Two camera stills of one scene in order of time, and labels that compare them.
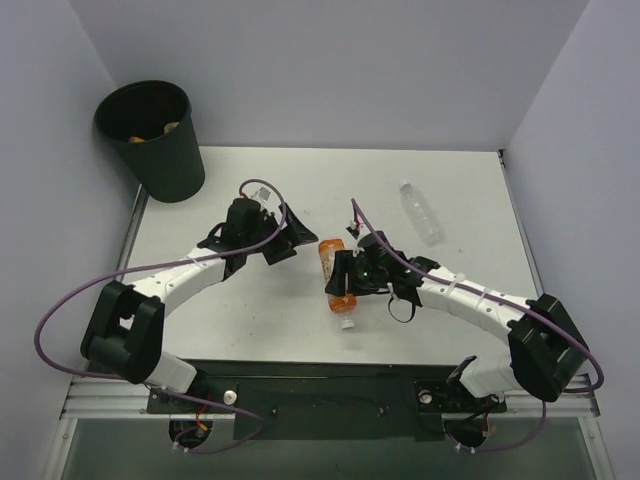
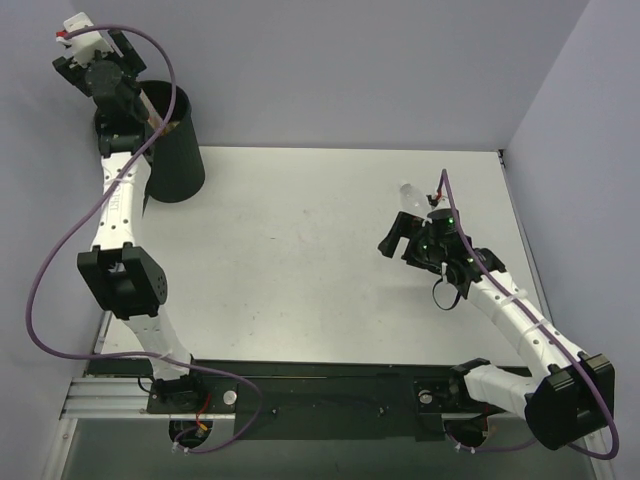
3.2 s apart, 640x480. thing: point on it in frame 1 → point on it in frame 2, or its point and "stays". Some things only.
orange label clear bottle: [343, 304] → [154, 120]
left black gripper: [279, 242] → [63, 66]
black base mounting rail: [328, 400] stays
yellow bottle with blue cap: [170, 126] stays
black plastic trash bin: [150, 125] stays
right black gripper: [341, 273] → [413, 240]
